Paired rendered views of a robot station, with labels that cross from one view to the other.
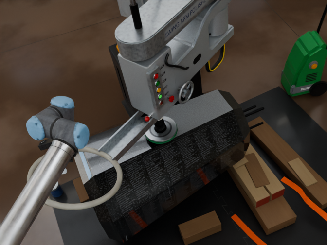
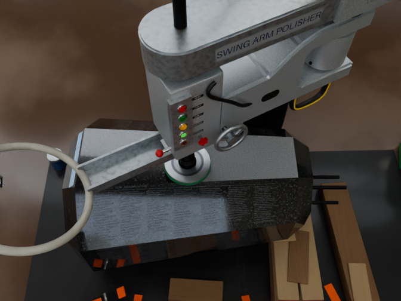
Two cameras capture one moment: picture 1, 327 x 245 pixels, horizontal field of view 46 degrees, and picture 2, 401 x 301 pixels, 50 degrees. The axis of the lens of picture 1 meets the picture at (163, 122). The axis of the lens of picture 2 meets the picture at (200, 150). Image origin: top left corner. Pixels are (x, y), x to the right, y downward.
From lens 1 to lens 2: 77 cm
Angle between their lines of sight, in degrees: 12
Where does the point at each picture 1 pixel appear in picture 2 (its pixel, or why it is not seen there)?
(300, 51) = not seen: outside the picture
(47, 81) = (115, 18)
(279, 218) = not seen: outside the picture
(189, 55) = (257, 88)
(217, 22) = (327, 52)
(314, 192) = not seen: outside the picture
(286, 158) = (349, 255)
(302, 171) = (360, 284)
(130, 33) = (162, 31)
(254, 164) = (301, 248)
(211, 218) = (214, 289)
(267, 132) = (343, 209)
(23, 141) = (53, 81)
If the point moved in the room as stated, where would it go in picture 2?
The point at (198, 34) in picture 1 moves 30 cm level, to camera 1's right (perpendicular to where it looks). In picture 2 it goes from (283, 63) to (367, 79)
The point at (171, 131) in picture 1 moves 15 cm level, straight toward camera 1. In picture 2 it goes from (198, 174) to (188, 202)
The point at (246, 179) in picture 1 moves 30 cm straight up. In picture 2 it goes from (281, 263) to (291, 245)
